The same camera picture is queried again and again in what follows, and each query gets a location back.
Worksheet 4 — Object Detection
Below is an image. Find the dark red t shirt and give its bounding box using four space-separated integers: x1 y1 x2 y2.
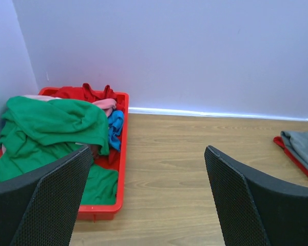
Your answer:
51 83 125 112

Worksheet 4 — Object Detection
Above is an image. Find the red plastic bin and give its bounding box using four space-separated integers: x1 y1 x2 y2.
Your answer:
0 89 128 220

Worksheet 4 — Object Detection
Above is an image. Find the grey t shirt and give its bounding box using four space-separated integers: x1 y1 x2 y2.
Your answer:
280 131 308 170

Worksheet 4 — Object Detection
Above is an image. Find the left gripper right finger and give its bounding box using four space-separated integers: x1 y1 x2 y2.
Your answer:
204 146 308 245

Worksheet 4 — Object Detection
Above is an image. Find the pink t shirt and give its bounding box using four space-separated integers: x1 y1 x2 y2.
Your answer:
23 95 117 117

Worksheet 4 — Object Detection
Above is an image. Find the green t shirt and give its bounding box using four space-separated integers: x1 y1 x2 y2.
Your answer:
0 95 119 206

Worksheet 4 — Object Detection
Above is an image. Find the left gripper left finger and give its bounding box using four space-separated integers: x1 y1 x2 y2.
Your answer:
0 146 93 245

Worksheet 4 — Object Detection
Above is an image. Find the folded red t shirt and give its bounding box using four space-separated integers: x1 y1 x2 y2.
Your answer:
273 136 308 177

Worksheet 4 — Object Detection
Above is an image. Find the blue t shirt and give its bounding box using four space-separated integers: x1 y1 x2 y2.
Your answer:
108 110 124 151

